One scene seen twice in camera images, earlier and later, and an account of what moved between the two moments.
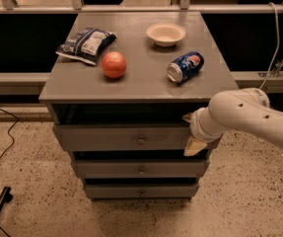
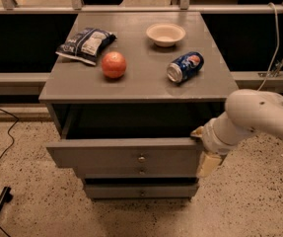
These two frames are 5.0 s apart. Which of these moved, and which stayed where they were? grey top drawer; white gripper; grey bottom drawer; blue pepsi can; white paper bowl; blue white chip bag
Moved: grey top drawer; white gripper
Stayed: grey bottom drawer; white paper bowl; blue white chip bag; blue pepsi can
